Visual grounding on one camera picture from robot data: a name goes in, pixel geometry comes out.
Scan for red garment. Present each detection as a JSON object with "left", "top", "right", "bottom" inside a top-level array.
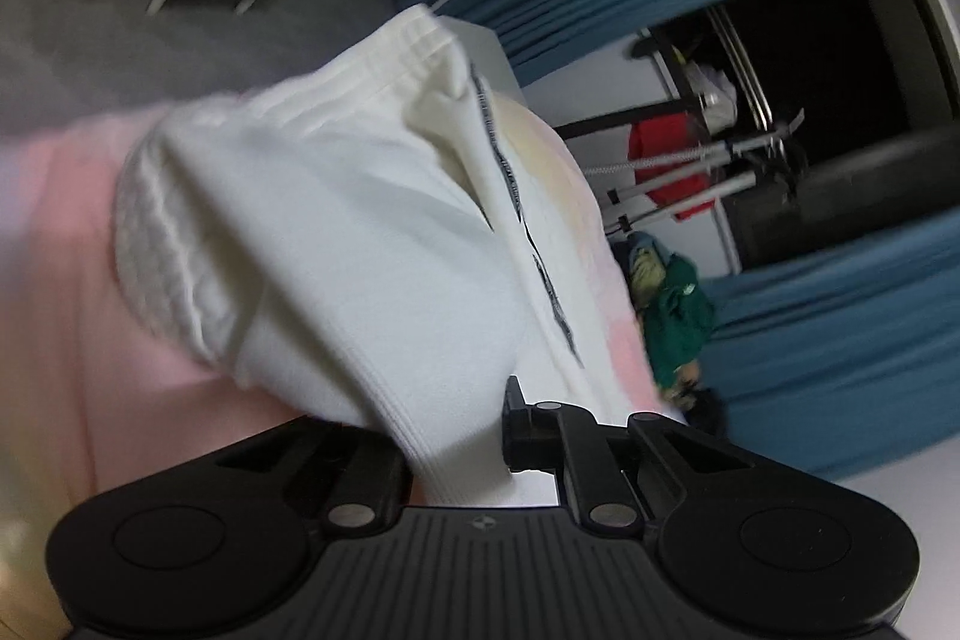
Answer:
[{"left": 627, "top": 113, "right": 719, "bottom": 223}]

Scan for white sweatpants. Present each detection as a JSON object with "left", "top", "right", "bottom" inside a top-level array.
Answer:
[{"left": 112, "top": 2, "right": 691, "bottom": 510}]

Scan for pastel tie-dye blanket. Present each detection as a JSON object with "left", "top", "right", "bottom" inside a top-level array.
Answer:
[{"left": 0, "top": 92, "right": 676, "bottom": 640}]

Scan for black sofa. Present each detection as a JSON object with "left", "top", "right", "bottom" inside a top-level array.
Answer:
[{"left": 684, "top": 389, "right": 730, "bottom": 440}]

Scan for dark window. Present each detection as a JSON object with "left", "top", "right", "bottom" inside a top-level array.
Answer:
[{"left": 637, "top": 0, "right": 960, "bottom": 274}]

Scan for garment steamer stand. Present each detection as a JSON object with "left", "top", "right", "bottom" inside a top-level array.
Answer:
[{"left": 577, "top": 111, "right": 809, "bottom": 236}]

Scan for green garment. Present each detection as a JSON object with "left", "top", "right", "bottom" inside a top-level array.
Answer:
[{"left": 636, "top": 248, "right": 719, "bottom": 392}]

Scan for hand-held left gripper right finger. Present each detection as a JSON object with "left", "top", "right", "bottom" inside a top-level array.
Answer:
[{"left": 501, "top": 376, "right": 752, "bottom": 533}]

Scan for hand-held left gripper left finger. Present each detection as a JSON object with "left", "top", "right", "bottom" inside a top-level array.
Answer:
[{"left": 216, "top": 421, "right": 410, "bottom": 530}]

